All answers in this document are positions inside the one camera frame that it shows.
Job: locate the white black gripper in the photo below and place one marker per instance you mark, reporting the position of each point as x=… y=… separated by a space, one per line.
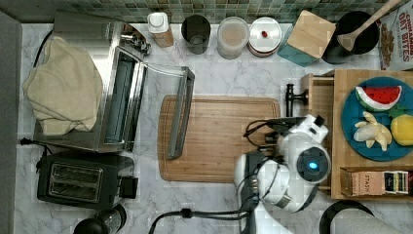
x=296 y=130

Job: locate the wooden drawer with black handle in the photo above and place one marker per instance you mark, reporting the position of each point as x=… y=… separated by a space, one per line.
x=313 y=94

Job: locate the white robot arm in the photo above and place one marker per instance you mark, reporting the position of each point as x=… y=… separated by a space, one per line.
x=284 y=172

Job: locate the wooden drawer cabinet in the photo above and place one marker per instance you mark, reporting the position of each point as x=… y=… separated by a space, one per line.
x=342 y=153

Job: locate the blue plate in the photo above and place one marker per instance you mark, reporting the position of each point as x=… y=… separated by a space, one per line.
x=352 y=114

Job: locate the toy peeled banana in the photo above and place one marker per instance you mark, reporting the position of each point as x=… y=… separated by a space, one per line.
x=370 y=131

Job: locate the toy watermelon slice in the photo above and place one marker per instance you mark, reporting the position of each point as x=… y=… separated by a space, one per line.
x=378 y=98

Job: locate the black utensil holder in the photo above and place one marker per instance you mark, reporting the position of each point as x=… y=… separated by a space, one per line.
x=366 y=41

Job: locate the teal canister with wooden lid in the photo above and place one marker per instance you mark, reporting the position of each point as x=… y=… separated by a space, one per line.
x=307 y=40

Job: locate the yellow toy lemon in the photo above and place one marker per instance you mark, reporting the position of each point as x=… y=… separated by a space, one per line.
x=402 y=129

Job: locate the wooden spoon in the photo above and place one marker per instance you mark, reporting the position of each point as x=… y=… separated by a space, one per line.
x=347 y=41

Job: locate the bamboo cutting board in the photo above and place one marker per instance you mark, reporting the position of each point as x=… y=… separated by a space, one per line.
x=214 y=138

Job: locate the paper towel roll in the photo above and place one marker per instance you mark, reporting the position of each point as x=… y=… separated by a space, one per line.
x=349 y=225

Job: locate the black paper towel holder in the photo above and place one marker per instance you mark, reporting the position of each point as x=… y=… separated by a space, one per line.
x=334 y=209

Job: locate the clear pasta jar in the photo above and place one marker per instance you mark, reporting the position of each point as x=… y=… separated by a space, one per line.
x=232 y=36

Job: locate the oat bites cereal box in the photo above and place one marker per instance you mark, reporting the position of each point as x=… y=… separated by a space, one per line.
x=396 y=39

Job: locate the dark grey cup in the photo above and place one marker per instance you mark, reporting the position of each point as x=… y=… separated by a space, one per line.
x=196 y=31

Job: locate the silver toaster oven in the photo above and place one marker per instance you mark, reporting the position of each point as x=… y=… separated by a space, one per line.
x=117 y=50

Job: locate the white capped supplement bottle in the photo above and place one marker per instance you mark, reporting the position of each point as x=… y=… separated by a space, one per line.
x=158 y=26

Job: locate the black two-slot toaster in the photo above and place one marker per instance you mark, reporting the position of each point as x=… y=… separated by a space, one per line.
x=96 y=181

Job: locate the beige folded towel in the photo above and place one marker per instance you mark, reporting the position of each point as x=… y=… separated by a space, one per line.
x=65 y=90

